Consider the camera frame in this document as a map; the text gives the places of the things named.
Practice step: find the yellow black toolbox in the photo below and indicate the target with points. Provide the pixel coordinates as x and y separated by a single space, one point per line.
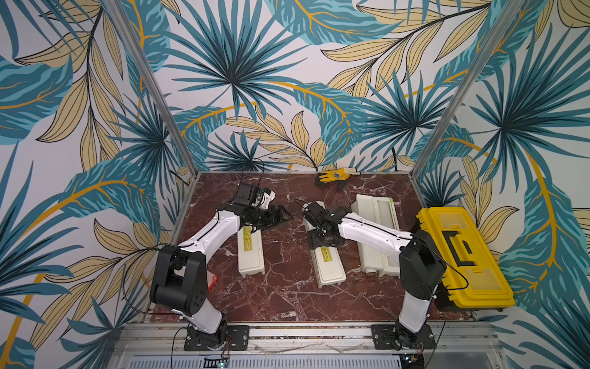
473 280

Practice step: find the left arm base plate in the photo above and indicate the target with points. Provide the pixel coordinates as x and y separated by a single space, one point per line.
232 338

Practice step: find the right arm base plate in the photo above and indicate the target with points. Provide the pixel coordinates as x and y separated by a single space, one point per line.
398 338

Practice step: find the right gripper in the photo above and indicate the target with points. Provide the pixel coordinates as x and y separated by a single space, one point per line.
320 235

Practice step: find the yellow black work glove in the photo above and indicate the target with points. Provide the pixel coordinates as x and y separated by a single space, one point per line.
339 177

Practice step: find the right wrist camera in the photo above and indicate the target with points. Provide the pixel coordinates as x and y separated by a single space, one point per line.
314 213

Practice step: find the aluminium front rail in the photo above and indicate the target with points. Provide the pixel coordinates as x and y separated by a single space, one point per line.
309 337

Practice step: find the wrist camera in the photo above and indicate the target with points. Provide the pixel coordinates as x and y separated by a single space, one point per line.
249 195
314 213

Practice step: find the white wrap dispenser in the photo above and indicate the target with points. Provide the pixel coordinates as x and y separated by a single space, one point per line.
376 256
328 266
250 252

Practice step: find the red white work glove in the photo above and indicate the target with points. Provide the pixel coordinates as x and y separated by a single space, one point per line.
211 280

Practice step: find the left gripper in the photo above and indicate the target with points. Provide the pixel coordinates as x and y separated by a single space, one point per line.
273 219

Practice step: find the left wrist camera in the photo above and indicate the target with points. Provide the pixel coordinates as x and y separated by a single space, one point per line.
249 195

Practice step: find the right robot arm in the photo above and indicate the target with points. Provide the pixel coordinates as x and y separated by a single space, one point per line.
421 269

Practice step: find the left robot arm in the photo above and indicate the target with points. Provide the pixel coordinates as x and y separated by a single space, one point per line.
180 280

